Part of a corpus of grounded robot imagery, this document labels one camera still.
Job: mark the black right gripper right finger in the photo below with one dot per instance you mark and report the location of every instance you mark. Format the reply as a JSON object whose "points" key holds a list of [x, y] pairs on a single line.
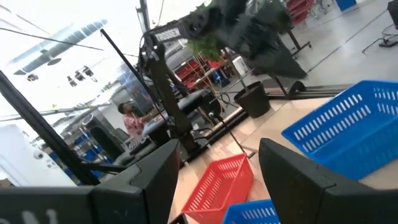
{"points": [[311, 199]]}

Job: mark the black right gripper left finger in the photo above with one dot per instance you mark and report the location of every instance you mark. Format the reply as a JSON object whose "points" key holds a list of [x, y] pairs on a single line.
{"points": [[93, 205]]}

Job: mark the blue plastic basket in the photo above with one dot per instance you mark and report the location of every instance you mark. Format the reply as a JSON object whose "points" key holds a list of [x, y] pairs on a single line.
{"points": [[252, 214], [348, 133]]}

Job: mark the red plastic basket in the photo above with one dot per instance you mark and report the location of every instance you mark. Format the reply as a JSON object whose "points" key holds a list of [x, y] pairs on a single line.
{"points": [[217, 189]]}

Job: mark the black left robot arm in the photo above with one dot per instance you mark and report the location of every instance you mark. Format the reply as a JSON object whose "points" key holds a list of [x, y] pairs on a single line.
{"points": [[168, 93]]}

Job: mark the white container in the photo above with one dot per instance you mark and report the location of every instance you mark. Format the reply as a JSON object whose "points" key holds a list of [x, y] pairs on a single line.
{"points": [[240, 65]]}

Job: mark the red storage bin rack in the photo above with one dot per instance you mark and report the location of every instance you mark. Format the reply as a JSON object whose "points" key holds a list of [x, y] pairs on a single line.
{"points": [[298, 11], [189, 73]]}

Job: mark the green potted plant black pot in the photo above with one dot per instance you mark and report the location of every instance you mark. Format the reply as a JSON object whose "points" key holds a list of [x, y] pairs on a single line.
{"points": [[252, 101]]}

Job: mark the person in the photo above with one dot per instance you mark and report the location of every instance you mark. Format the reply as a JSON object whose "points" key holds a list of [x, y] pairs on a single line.
{"points": [[133, 124]]}

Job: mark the blue bin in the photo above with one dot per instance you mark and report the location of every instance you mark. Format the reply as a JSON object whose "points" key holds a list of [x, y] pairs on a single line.
{"points": [[345, 4]]}

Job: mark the grey side desk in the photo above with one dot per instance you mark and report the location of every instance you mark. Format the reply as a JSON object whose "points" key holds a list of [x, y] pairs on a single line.
{"points": [[192, 101]]}

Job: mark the black aluminium rig frame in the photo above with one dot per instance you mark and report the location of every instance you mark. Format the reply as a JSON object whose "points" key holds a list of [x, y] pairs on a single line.
{"points": [[37, 124]]}

